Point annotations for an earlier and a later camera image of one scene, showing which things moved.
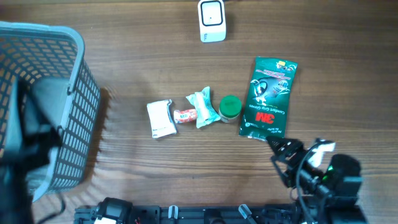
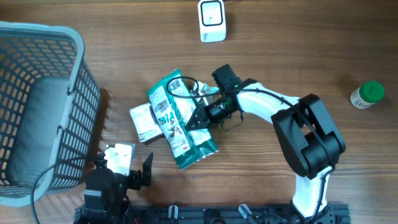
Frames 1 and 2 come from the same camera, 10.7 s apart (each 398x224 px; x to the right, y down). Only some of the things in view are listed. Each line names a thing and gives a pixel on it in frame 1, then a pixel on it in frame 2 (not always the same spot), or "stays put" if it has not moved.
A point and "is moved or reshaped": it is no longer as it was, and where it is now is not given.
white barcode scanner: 212,18 stays put
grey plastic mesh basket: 51,60 stays put
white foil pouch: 162,123 to 145,125
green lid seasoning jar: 229,108 is moved or reshaped
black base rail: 110,211 stays put
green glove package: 268,99 to 173,106
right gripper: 292,147 to 204,114
